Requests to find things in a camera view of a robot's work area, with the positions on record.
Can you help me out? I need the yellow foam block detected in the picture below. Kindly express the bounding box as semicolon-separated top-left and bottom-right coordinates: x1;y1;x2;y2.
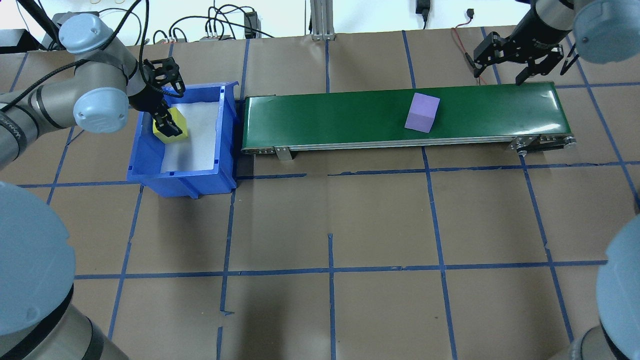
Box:
152;105;190;145

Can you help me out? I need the purple foam block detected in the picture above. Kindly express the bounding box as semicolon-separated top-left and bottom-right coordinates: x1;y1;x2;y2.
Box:
404;92;441;134

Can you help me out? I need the white foam pad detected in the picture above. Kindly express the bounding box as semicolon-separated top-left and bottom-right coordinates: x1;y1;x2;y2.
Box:
161;101;222;173

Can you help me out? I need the blue plastic bin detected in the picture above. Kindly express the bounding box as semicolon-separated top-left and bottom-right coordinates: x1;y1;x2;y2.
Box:
126;81;240;200

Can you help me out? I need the grey power strip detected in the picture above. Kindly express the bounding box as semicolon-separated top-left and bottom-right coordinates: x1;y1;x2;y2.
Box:
167;30;236;44

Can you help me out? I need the green conveyor belt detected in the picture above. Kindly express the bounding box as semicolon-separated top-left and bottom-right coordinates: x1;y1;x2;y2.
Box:
241;81;577;162

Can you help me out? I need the red wire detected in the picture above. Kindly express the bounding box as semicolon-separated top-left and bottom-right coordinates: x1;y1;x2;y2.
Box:
451;9;482;78

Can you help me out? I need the black cable bundle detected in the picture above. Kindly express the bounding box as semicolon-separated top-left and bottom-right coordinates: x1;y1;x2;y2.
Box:
150;2;276;42

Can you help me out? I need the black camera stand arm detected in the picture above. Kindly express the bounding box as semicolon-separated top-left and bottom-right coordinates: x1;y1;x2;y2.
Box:
17;0;65;51

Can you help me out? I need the aluminium profile post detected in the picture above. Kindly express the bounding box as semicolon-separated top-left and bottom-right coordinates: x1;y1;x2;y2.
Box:
310;0;337;41

